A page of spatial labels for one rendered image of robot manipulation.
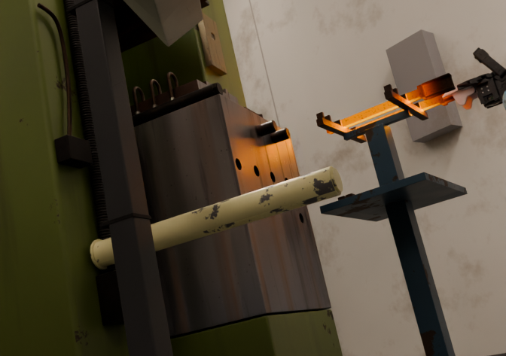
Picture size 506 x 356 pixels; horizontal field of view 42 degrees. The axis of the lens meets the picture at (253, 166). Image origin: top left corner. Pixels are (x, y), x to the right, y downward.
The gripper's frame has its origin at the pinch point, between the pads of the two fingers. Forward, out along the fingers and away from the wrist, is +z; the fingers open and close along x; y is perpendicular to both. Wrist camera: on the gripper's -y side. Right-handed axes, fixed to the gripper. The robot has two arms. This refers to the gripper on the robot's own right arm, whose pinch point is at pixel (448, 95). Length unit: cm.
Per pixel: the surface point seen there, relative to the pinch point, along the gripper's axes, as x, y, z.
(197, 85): -84, 4, 30
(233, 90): -34, -15, 52
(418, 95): -13.4, 1.0, 5.0
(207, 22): -47, -32, 48
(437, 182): -21.7, 28.1, 4.5
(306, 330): -68, 58, 26
